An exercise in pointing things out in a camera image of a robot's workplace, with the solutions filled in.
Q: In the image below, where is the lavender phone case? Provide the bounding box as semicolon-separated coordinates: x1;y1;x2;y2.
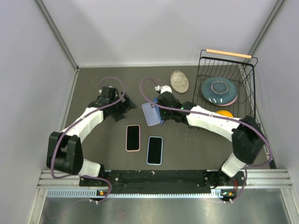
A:
142;102;160;126

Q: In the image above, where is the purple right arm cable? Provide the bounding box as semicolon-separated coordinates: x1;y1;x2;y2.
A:
139;77;273;203

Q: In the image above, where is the light blue phone case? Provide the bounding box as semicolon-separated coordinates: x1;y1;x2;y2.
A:
146;136;164;166

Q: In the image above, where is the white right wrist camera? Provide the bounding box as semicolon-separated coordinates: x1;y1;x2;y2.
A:
155;85;172;94

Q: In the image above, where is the orange bowl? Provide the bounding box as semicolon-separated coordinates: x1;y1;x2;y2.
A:
216;110;234;118

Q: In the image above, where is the speckled oval dish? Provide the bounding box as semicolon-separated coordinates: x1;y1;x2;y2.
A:
170;70;189;93

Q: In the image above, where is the pink phone case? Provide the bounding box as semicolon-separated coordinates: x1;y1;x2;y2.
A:
125;124;141;152

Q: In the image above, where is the black wire dish rack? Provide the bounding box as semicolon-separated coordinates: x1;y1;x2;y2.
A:
192;49;258;118

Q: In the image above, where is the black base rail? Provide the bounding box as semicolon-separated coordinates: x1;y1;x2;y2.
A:
78;169;247;194

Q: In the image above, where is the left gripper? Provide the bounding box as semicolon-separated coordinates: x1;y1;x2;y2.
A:
110;91;137;122

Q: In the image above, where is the purple-edged black phone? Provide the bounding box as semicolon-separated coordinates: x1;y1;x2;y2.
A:
147;137;163;164

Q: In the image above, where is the grey cable duct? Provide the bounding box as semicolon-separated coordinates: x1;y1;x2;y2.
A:
47;189;233;199

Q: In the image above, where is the blue phone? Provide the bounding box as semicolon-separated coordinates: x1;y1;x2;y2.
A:
153;97;164;125

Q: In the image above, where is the blue glazed plate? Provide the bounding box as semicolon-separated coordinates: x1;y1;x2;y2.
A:
200;77;238;104

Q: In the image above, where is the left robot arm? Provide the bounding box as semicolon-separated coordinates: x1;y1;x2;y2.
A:
46;86;136;185

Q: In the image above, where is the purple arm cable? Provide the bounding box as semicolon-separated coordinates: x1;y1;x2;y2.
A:
139;77;273;203
50;76;128;203

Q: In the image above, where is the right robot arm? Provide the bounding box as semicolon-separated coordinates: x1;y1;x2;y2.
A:
157;91;266;185

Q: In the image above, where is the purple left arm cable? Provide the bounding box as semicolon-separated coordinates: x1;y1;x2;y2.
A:
50;76;128;203

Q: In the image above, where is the pink plate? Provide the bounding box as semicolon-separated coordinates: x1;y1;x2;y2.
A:
215;95;238;107

